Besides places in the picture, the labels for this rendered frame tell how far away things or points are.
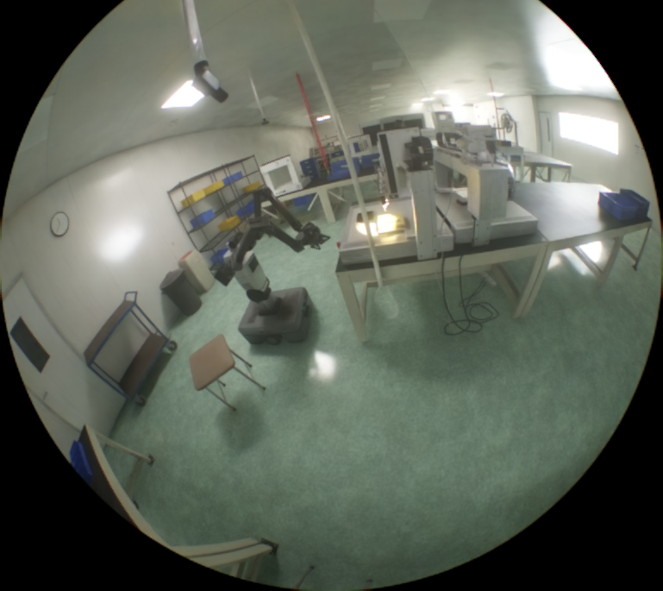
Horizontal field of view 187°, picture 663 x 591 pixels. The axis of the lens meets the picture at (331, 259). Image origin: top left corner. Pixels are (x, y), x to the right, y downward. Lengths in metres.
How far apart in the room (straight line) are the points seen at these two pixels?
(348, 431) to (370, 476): 0.35
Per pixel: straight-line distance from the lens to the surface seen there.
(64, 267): 3.28
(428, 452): 1.42
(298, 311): 1.77
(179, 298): 3.21
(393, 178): 1.05
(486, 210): 1.02
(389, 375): 1.53
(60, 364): 3.36
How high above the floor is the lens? 1.41
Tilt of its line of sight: 31 degrees down
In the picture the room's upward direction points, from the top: 19 degrees counter-clockwise
